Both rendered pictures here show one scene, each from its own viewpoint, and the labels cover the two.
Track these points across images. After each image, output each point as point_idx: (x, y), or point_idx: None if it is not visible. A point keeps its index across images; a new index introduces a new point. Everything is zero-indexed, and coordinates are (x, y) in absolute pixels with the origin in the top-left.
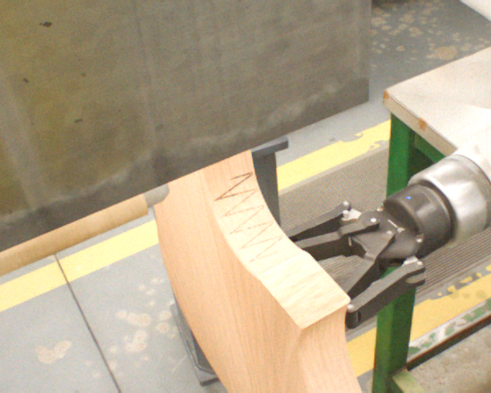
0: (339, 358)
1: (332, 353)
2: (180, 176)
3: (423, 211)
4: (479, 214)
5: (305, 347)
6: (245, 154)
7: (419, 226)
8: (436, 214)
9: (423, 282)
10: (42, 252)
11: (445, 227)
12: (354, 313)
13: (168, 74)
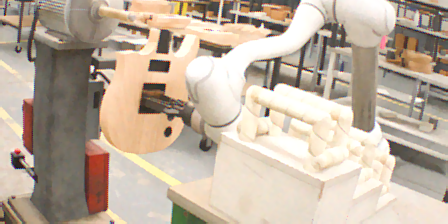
0: (120, 76)
1: (120, 73)
2: None
3: (190, 103)
4: (198, 116)
5: (117, 63)
6: (157, 34)
7: (185, 105)
8: (191, 106)
9: (166, 113)
10: (115, 15)
11: (189, 112)
12: (147, 99)
13: None
